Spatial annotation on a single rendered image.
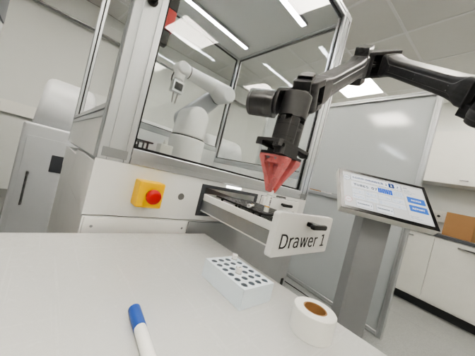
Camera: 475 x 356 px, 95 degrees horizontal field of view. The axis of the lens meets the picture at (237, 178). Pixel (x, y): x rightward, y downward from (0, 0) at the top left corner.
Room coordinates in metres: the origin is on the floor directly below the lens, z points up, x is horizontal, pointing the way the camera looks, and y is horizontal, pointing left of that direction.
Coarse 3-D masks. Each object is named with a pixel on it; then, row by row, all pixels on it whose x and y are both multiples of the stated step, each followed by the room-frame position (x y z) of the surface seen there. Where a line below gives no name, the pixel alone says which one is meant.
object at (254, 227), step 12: (204, 204) 0.75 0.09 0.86; (216, 204) 0.71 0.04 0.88; (228, 204) 0.67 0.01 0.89; (216, 216) 0.69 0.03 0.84; (228, 216) 0.65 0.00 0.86; (240, 216) 0.62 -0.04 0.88; (252, 216) 0.59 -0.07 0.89; (240, 228) 0.61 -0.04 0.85; (252, 228) 0.58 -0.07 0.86; (264, 228) 0.55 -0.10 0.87; (264, 240) 0.54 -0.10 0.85
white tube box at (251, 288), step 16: (224, 256) 0.50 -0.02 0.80; (208, 272) 0.45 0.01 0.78; (224, 272) 0.42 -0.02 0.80; (256, 272) 0.46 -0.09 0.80; (224, 288) 0.41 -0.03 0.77; (240, 288) 0.38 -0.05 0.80; (256, 288) 0.39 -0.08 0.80; (272, 288) 0.43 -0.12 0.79; (240, 304) 0.37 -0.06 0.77; (256, 304) 0.40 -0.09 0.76
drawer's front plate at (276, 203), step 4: (264, 196) 0.95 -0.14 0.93; (264, 200) 0.96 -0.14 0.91; (272, 200) 0.99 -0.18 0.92; (276, 200) 1.01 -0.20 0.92; (280, 200) 1.03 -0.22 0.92; (284, 200) 1.05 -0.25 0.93; (264, 204) 0.96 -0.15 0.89; (272, 204) 1.00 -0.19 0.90; (276, 204) 1.02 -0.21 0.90; (280, 204) 1.04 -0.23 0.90; (288, 204) 1.08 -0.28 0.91; (292, 204) 1.10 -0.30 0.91; (296, 204) 1.13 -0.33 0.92; (276, 208) 1.02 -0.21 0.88; (280, 208) 1.04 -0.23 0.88; (284, 208) 1.07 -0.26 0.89; (288, 208) 1.09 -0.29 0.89; (292, 208) 1.11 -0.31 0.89; (296, 208) 1.14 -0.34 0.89; (296, 212) 1.14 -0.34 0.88
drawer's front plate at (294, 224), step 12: (276, 216) 0.51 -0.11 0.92; (288, 216) 0.53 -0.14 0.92; (300, 216) 0.57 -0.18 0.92; (312, 216) 0.61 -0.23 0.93; (324, 216) 0.69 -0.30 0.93; (276, 228) 0.50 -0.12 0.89; (288, 228) 0.54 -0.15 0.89; (300, 228) 0.58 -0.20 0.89; (276, 240) 0.51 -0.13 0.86; (288, 240) 0.55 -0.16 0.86; (300, 240) 0.59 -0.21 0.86; (324, 240) 0.68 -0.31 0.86; (264, 252) 0.51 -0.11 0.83; (276, 252) 0.52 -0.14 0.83; (288, 252) 0.56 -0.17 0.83; (300, 252) 0.60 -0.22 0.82; (312, 252) 0.64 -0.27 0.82
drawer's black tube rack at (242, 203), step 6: (222, 198) 0.75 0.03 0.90; (228, 198) 0.77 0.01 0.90; (234, 198) 0.81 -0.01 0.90; (240, 204) 0.70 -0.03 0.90; (246, 204) 0.73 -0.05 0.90; (258, 204) 0.82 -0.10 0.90; (246, 210) 0.78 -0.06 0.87; (252, 210) 0.64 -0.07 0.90; (258, 210) 0.64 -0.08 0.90; (270, 210) 0.72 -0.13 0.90; (264, 216) 0.76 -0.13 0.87; (270, 216) 0.79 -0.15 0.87
